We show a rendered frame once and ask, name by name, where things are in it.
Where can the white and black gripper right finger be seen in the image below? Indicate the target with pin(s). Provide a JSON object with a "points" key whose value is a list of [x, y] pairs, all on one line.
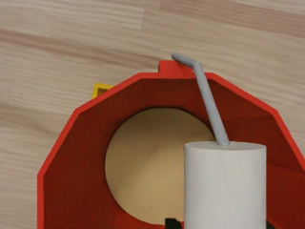
{"points": [[269, 226]]}

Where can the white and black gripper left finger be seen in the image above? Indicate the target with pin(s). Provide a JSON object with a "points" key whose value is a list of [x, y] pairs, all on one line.
{"points": [[171, 223]]}

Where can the yellow square tray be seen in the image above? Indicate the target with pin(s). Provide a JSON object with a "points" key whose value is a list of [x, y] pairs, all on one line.
{"points": [[99, 88]]}

